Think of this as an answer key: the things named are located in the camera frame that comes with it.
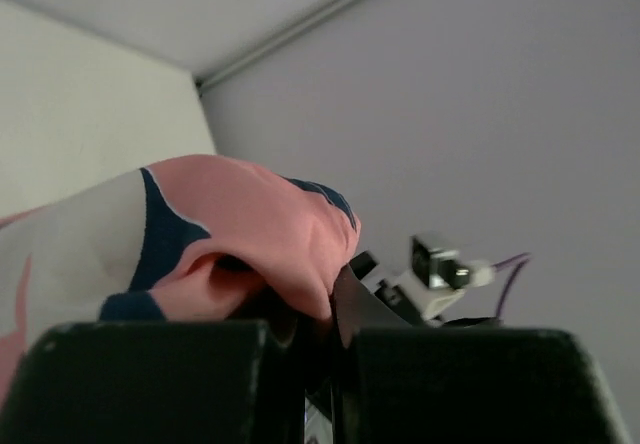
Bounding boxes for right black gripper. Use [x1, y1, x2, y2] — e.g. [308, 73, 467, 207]
[332, 251, 500, 349]

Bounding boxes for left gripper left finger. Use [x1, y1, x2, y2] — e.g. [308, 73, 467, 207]
[1, 321, 304, 443]

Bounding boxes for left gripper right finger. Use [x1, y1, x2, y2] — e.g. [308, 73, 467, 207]
[342, 328, 632, 443]

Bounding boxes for pink star patterned shorts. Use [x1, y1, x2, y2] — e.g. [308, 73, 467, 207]
[1, 155, 361, 377]

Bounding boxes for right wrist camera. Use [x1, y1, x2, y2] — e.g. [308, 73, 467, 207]
[375, 233, 495, 325]

